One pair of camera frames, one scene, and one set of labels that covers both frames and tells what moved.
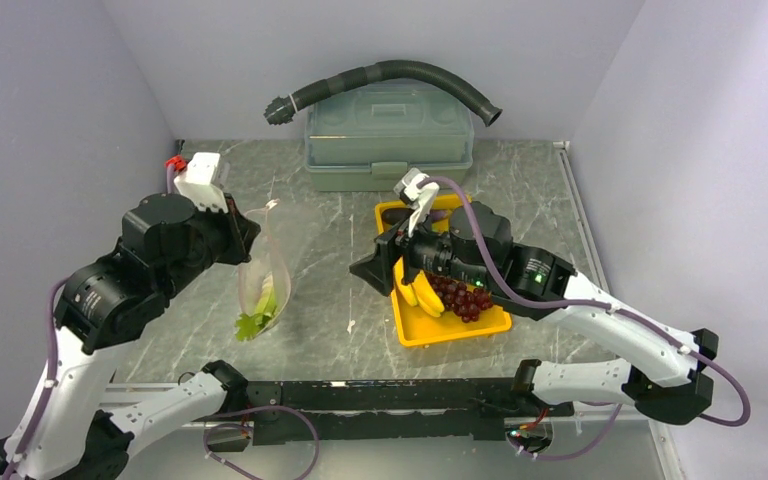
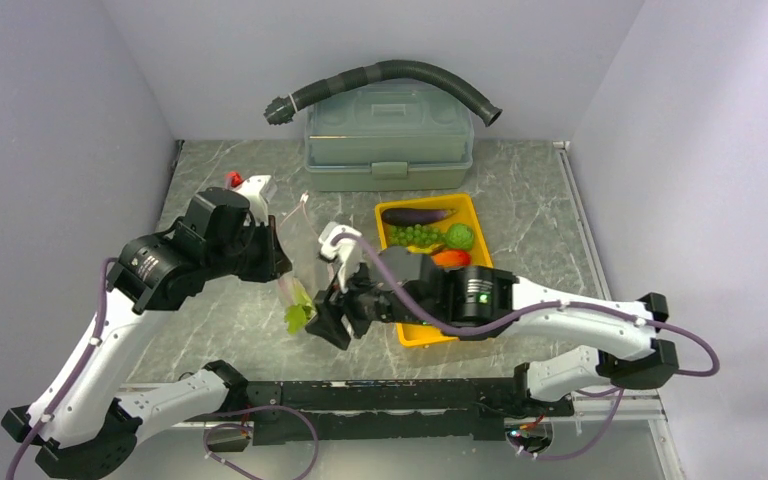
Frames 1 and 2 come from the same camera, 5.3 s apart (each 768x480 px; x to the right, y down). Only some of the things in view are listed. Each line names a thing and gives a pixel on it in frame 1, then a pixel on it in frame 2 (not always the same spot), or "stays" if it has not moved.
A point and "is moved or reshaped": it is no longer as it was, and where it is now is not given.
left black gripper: [242, 229] to [275, 263]
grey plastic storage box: [369, 138] stays
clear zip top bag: [267, 259] is moved or reshaped
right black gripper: [377, 270] to [328, 322]
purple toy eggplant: [400, 216] stays
